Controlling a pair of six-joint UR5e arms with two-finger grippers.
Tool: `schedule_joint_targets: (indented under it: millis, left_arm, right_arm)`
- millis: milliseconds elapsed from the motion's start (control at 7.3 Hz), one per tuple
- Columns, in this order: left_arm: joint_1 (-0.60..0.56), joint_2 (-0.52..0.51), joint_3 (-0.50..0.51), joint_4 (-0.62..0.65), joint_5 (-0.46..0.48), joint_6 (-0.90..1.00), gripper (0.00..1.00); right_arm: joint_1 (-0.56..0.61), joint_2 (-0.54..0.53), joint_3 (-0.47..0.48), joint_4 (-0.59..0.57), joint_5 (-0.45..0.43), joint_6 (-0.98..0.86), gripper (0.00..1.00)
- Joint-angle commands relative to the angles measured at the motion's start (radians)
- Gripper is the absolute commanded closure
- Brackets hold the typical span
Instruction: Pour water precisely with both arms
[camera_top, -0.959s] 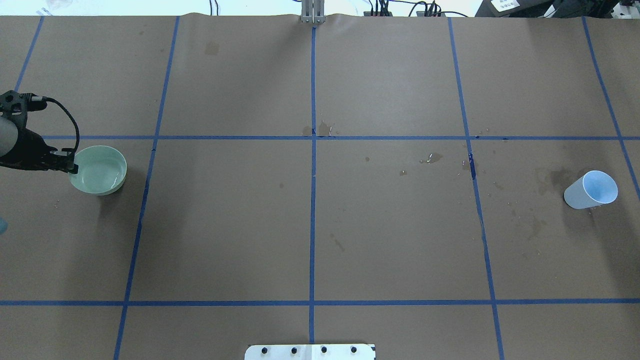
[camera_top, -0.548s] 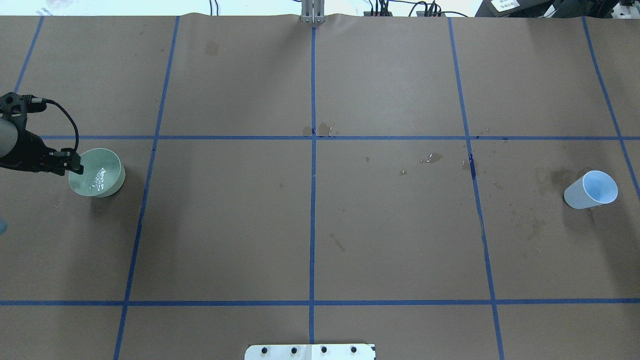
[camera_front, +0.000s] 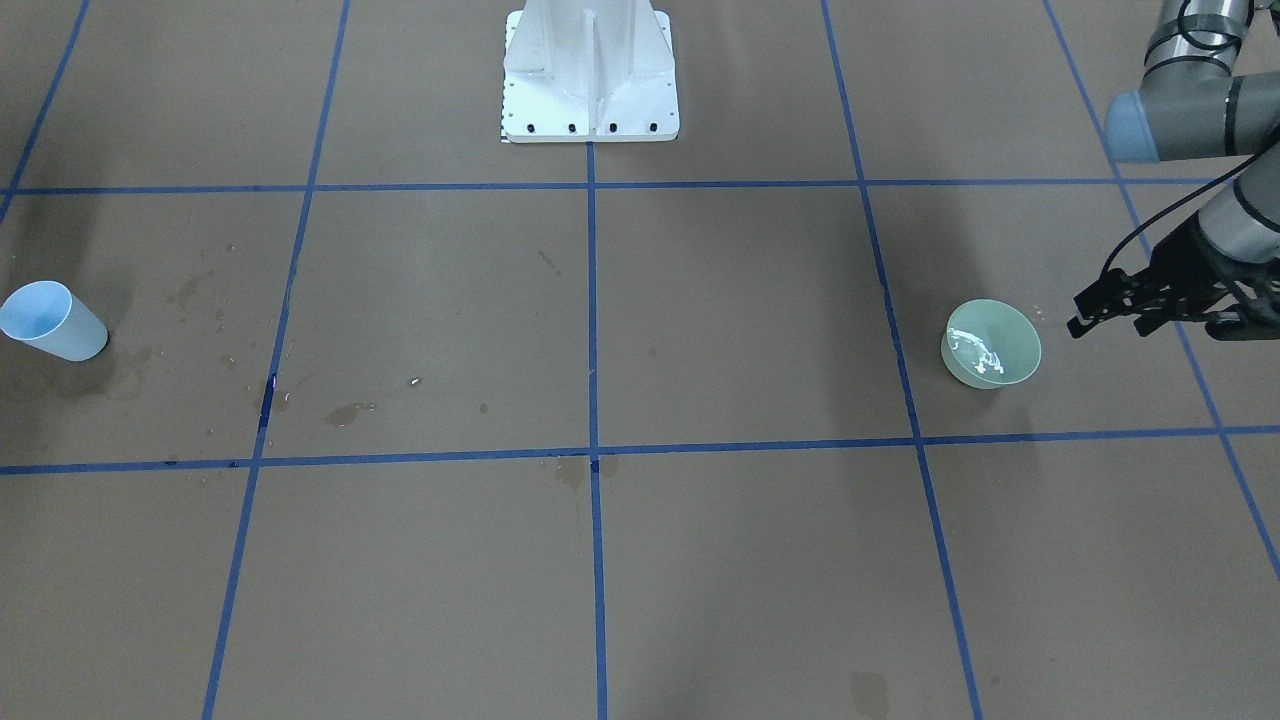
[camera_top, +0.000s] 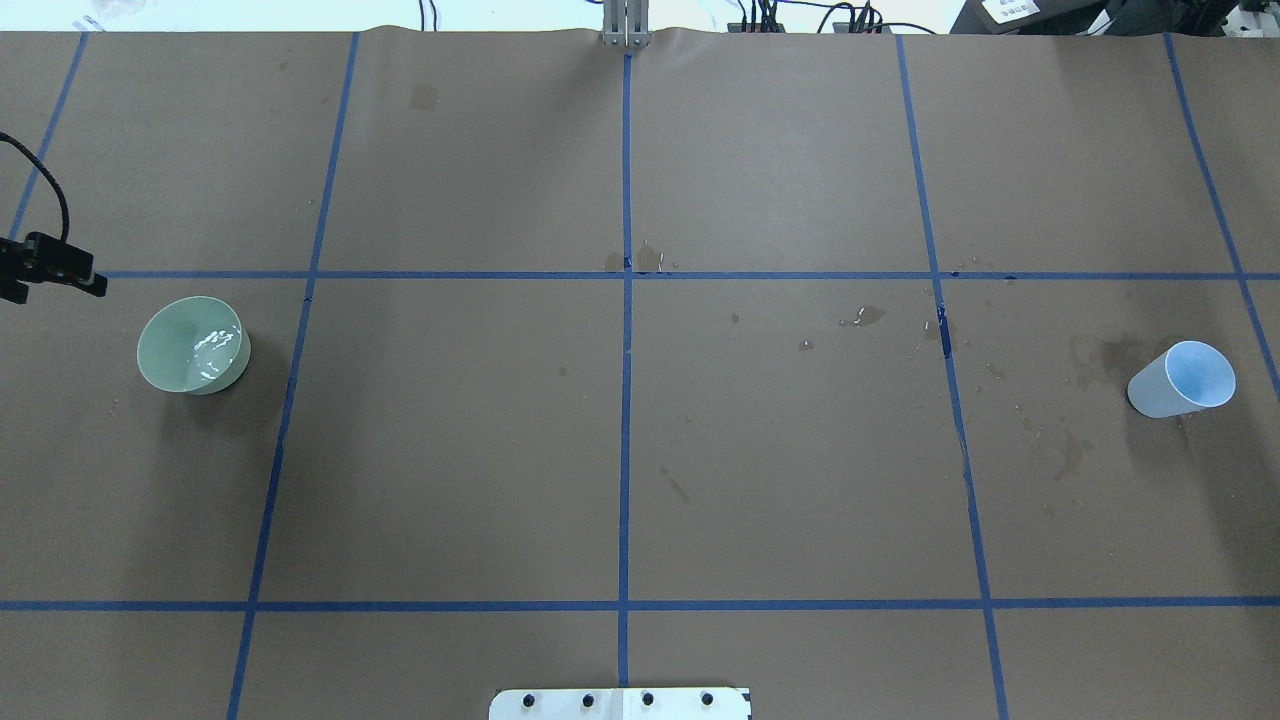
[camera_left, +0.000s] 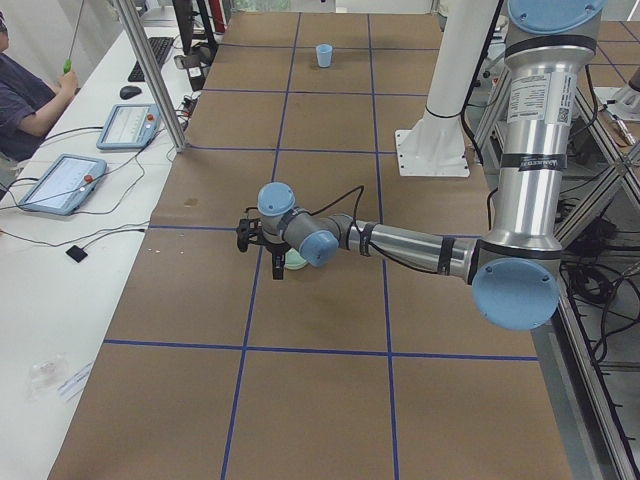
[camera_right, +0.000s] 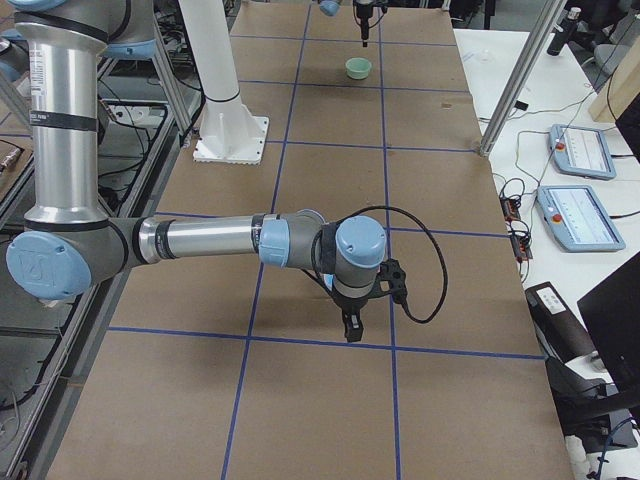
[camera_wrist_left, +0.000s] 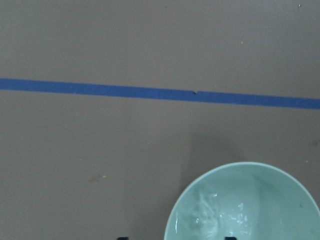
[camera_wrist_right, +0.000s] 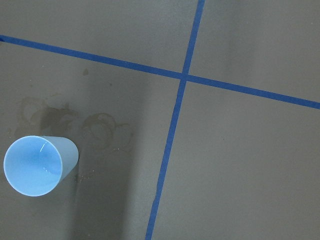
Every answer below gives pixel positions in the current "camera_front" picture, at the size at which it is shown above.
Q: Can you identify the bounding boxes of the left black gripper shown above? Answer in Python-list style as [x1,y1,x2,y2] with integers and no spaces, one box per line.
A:
[1066,217,1279,342]

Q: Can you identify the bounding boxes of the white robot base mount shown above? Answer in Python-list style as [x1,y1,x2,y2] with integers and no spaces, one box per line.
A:
[500,1,681,143]

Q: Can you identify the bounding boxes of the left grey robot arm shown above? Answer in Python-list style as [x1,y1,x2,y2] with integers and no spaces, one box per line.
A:
[1068,1,1279,342]

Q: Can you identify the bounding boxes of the light green bowl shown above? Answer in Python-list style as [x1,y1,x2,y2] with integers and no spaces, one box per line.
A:
[940,299,1043,389]

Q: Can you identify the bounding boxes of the light blue plastic cup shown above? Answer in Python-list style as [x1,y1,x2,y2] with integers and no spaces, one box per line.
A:
[1,281,109,363]

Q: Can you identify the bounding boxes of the brown paper table cover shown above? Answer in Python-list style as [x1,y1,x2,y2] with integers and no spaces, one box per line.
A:
[3,1,1277,719]

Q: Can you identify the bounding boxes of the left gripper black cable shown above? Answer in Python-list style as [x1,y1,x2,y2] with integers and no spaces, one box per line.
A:
[1100,0,1280,283]

